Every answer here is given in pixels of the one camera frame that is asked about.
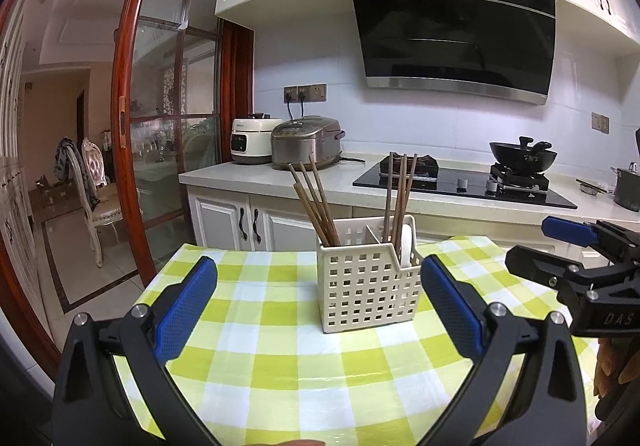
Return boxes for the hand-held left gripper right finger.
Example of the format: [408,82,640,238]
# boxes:
[421,253,588,446]

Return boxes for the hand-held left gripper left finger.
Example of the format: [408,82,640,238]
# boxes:
[52,256,218,446]

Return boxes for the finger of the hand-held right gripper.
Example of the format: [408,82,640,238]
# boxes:
[505,246,608,299]
[541,216,640,267]

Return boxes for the white ceramic spoon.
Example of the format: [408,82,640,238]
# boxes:
[395,226,417,268]

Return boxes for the white plastic utensil basket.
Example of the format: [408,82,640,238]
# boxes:
[316,215,426,334]

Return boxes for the brown wooden chopstick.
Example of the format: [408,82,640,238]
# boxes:
[395,154,407,249]
[293,182,326,248]
[383,153,393,244]
[299,161,337,248]
[287,164,331,248]
[400,153,418,247]
[308,154,342,247]

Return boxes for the person's right hand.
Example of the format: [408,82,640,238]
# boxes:
[595,338,623,419]

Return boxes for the steel dish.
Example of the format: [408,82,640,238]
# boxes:
[575,178,608,197]

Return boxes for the black burner grate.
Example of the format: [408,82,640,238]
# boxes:
[380,153,440,177]
[490,165,550,191]

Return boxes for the steel cooking pot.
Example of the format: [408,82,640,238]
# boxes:
[611,163,640,213]

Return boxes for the black wok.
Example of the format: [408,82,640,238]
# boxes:
[489,136,558,175]

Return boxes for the white base cabinets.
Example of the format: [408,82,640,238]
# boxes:
[187,186,561,257]

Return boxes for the green checkered tablecloth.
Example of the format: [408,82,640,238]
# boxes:
[112,236,601,446]

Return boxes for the black glass cooktop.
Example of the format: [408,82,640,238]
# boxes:
[352,157,578,210]

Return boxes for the white stone countertop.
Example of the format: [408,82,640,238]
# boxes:
[179,153,640,239]

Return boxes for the white ornate dining chair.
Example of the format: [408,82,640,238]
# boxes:
[80,138,126,269]

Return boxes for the brown low table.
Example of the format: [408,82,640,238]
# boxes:
[35,176,73,214]

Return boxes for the white pressure cooker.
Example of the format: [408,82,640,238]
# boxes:
[230,113,285,166]

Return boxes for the dark jacket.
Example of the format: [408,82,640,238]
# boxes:
[52,138,93,207]

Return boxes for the brown rice cooker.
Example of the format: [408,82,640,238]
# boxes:
[271,116,347,172]

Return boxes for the white display cabinet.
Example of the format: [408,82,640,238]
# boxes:
[0,0,43,327]

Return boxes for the black range hood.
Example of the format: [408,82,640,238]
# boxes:
[343,0,558,106]

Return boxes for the wooden sliding glass door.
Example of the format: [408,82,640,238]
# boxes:
[112,0,256,287]

